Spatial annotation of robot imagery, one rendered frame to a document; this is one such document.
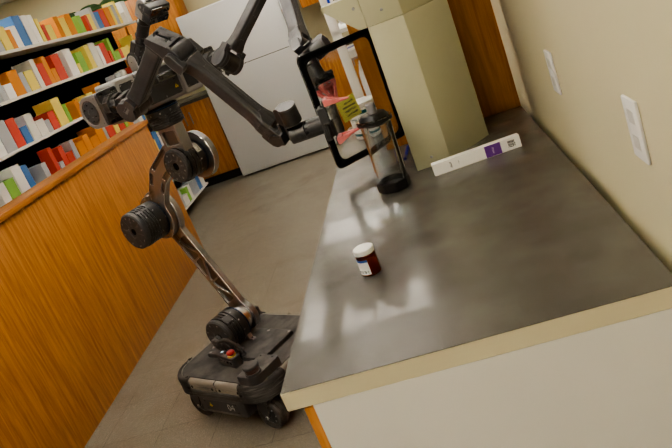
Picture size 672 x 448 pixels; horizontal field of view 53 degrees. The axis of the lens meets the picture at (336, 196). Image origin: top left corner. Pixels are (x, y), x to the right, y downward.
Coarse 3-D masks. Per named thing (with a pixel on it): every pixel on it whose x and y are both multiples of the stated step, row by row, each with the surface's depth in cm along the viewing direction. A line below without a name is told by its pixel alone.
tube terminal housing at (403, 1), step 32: (384, 0) 197; (416, 0) 201; (384, 32) 200; (416, 32) 202; (448, 32) 210; (384, 64) 203; (416, 64) 203; (448, 64) 210; (416, 96) 206; (448, 96) 210; (416, 128) 209; (448, 128) 210; (480, 128) 220; (416, 160) 212
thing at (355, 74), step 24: (336, 48) 224; (360, 48) 229; (312, 72) 221; (336, 72) 225; (360, 72) 230; (336, 96) 226; (360, 96) 230; (384, 96) 235; (336, 120) 227; (336, 144) 227; (360, 144) 232
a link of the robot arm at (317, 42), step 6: (318, 36) 230; (324, 36) 230; (294, 42) 234; (306, 42) 232; (312, 42) 231; (318, 42) 227; (324, 42) 227; (294, 48) 233; (300, 48) 233; (312, 48) 229
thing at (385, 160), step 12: (372, 132) 196; (384, 132) 196; (372, 144) 198; (384, 144) 197; (372, 156) 200; (384, 156) 198; (396, 156) 199; (384, 168) 199; (396, 168) 200; (384, 180) 201; (396, 180) 201
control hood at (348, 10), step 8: (344, 0) 198; (352, 0) 198; (328, 8) 199; (336, 8) 199; (344, 8) 199; (352, 8) 198; (360, 8) 199; (336, 16) 200; (344, 16) 200; (352, 16) 199; (360, 16) 199; (352, 24) 200; (360, 24) 200
